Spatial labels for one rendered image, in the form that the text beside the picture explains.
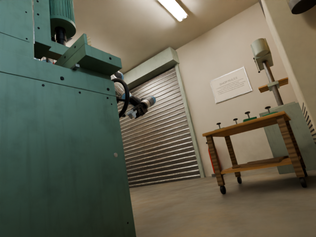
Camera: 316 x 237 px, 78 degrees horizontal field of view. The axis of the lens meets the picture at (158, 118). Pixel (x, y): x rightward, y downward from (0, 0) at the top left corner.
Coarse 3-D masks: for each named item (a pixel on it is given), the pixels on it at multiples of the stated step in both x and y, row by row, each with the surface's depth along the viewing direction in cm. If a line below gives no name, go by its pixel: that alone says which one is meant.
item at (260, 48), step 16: (256, 48) 227; (256, 64) 267; (272, 64) 263; (272, 80) 239; (288, 112) 212; (272, 128) 219; (304, 128) 203; (272, 144) 217; (304, 144) 201; (304, 160) 200
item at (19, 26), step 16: (0, 0) 83; (16, 0) 88; (0, 16) 81; (16, 16) 86; (32, 16) 92; (0, 32) 79; (16, 32) 84; (32, 32) 90; (0, 48) 77; (16, 48) 82; (32, 48) 87
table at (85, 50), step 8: (80, 48) 89; (88, 48) 88; (96, 48) 92; (72, 56) 93; (80, 56) 88; (88, 56) 87; (96, 56) 90; (104, 56) 94; (112, 56) 99; (64, 64) 98; (72, 64) 92; (80, 64) 92; (88, 64) 93; (96, 64) 94; (104, 64) 95; (112, 64) 97; (120, 64) 101; (104, 72) 103; (112, 72) 104
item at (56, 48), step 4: (52, 44) 104; (56, 44) 106; (60, 44) 108; (52, 48) 103; (56, 48) 105; (60, 48) 107; (64, 48) 109; (68, 48) 111; (48, 52) 103; (52, 52) 103; (56, 52) 105; (60, 52) 106; (64, 52) 109; (44, 56) 106; (48, 56) 106; (52, 56) 107; (56, 56) 107; (60, 56) 108; (56, 60) 111
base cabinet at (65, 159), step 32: (0, 96) 63; (32, 96) 70; (64, 96) 80; (96, 96) 93; (0, 128) 60; (32, 128) 67; (64, 128) 76; (96, 128) 87; (0, 160) 58; (32, 160) 64; (64, 160) 72; (96, 160) 82; (0, 192) 55; (32, 192) 61; (64, 192) 69; (96, 192) 78; (128, 192) 90; (0, 224) 53; (32, 224) 59; (64, 224) 65; (96, 224) 74; (128, 224) 85
